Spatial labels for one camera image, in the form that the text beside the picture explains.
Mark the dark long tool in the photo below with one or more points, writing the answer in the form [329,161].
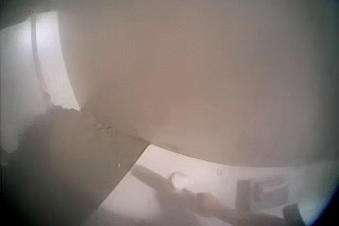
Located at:
[153,179]

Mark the person's left fingers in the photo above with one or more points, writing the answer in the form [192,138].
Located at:
[212,199]

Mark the black object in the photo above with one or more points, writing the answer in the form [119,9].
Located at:
[290,215]

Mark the white round knob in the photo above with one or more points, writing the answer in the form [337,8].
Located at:
[179,180]

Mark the person's left hand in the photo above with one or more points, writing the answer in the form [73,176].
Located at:
[209,204]

